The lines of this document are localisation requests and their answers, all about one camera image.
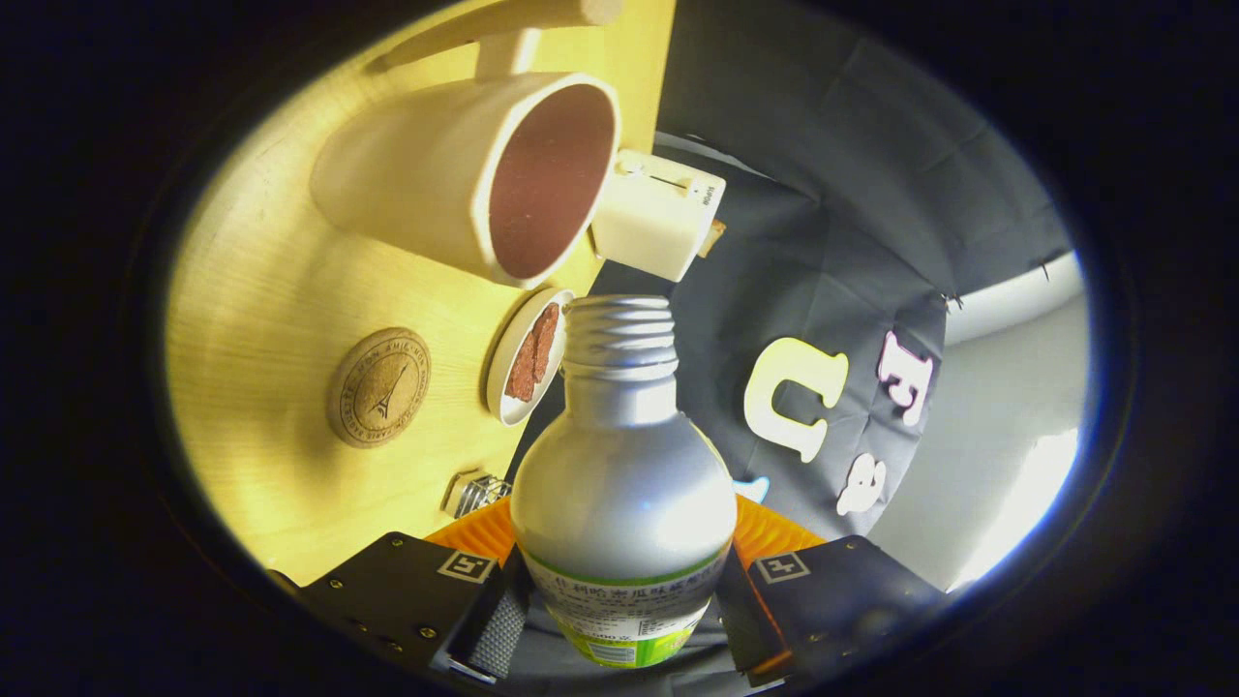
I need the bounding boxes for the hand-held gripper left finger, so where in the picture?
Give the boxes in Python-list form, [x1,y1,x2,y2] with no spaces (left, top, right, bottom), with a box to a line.
[293,496,534,684]

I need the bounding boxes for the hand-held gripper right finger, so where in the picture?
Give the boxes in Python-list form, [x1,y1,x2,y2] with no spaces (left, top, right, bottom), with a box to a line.
[715,495,954,684]

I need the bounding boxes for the silver juice bottle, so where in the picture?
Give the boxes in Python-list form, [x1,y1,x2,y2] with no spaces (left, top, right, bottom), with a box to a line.
[509,295,740,670]

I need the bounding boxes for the round cork coaster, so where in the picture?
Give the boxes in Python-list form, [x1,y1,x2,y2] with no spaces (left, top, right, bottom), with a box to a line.
[325,327,433,450]

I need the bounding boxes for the beige cup with wooden handle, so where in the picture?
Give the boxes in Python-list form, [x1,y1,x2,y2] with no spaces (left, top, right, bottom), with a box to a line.
[310,0,623,290]

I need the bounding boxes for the round white plate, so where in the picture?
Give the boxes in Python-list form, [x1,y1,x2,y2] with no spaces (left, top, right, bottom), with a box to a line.
[484,287,577,428]

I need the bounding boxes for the brown meat strips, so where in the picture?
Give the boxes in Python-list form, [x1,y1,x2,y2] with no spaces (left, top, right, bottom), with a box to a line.
[503,302,561,404]

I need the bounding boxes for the wooden table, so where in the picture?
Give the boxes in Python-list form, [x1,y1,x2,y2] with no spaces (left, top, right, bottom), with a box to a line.
[163,0,679,588]

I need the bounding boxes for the black backdrop cloth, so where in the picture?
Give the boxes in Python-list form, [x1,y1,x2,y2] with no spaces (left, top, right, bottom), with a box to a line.
[501,0,1068,545]

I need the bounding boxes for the white toaster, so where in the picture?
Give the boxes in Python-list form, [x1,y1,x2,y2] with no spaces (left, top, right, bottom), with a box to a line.
[590,148,728,284]

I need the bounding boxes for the small wire holder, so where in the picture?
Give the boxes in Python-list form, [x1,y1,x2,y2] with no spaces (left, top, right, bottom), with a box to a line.
[442,470,513,520]

